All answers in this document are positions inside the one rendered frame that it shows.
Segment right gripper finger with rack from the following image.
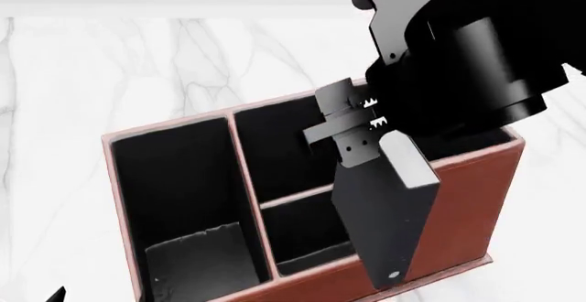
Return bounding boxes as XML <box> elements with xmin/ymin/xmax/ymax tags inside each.
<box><xmin>314</xmin><ymin>78</ymin><xmax>380</xmax><ymax>121</ymax></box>

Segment right gripper finger with plate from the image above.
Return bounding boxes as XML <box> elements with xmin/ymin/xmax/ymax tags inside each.
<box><xmin>301</xmin><ymin>114</ymin><xmax>391</xmax><ymax>170</ymax></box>

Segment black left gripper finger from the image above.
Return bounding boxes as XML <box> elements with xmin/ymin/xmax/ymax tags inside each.
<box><xmin>42</xmin><ymin>286</ymin><xmax>69</xmax><ymax>302</ymax></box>

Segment brown leather caddy, black compartments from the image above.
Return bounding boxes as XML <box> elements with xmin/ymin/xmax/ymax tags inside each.
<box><xmin>101</xmin><ymin>77</ymin><xmax>526</xmax><ymax>302</ymax></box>

